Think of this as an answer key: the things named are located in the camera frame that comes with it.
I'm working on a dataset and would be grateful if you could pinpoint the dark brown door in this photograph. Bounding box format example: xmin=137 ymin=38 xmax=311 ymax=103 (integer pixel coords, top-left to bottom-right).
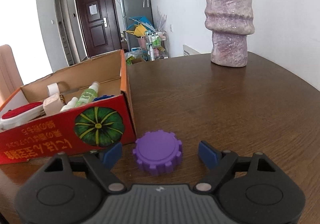
xmin=74 ymin=0 xmax=122 ymax=58

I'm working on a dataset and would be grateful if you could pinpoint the small white bottle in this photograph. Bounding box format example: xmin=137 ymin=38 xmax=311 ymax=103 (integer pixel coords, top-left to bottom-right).
xmin=60 ymin=97 xmax=79 ymax=112

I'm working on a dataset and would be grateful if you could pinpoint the blue gear-shaped cap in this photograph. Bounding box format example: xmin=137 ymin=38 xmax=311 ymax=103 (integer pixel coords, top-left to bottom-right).
xmin=92 ymin=94 xmax=115 ymax=102

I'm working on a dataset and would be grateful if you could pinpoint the interior doorway frame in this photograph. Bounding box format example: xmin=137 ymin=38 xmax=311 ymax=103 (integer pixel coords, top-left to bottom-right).
xmin=53 ymin=0 xmax=80 ymax=65

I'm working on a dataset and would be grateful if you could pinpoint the white tape roll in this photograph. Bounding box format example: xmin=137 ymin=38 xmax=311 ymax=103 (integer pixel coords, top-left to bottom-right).
xmin=47 ymin=83 xmax=60 ymax=95

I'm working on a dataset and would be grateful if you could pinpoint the red cardboard box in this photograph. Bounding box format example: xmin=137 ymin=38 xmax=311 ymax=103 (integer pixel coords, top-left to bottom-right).
xmin=0 ymin=49 xmax=137 ymax=165

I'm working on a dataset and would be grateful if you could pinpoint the pink suitcase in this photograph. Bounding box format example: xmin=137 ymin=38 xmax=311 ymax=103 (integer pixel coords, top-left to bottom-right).
xmin=0 ymin=44 xmax=24 ymax=107

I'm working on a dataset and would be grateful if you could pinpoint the grey refrigerator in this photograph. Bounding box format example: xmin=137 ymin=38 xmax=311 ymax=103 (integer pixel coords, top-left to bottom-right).
xmin=117 ymin=0 xmax=154 ymax=52

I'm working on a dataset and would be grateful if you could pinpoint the white storage trolley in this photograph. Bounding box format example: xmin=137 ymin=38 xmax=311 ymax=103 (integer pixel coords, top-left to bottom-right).
xmin=146 ymin=30 xmax=170 ymax=60

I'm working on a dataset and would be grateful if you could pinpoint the small pink-lidded yellow container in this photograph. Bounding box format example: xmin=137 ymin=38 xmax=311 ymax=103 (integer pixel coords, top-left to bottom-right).
xmin=43 ymin=94 xmax=65 ymax=116

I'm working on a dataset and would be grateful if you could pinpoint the yellow watering can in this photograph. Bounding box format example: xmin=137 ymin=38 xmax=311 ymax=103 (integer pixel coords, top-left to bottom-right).
xmin=126 ymin=25 xmax=148 ymax=37

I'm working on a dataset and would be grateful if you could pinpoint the blue plastic rack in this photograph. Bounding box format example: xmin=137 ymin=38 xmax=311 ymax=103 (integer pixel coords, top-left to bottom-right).
xmin=129 ymin=16 xmax=153 ymax=29

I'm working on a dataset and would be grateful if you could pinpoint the purple gear-shaped cap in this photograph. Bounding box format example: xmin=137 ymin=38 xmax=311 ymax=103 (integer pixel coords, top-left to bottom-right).
xmin=132 ymin=130 xmax=183 ymax=176

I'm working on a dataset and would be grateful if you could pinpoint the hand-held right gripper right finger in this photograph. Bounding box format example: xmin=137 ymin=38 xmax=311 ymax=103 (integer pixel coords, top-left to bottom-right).
xmin=194 ymin=140 xmax=277 ymax=193

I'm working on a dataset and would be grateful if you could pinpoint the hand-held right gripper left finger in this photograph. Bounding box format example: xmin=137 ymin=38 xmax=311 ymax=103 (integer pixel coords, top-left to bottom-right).
xmin=37 ymin=142 xmax=126 ymax=194

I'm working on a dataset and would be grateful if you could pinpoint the purple ceramic vase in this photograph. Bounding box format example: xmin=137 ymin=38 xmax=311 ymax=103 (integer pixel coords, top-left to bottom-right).
xmin=204 ymin=0 xmax=255 ymax=67

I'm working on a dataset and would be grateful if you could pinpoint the green spray bottle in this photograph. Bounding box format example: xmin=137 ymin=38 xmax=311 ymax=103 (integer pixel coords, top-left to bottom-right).
xmin=74 ymin=82 xmax=100 ymax=108

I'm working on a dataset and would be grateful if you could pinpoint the red and white lint brush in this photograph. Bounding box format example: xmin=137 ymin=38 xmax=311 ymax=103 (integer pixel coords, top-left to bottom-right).
xmin=0 ymin=102 xmax=44 ymax=131

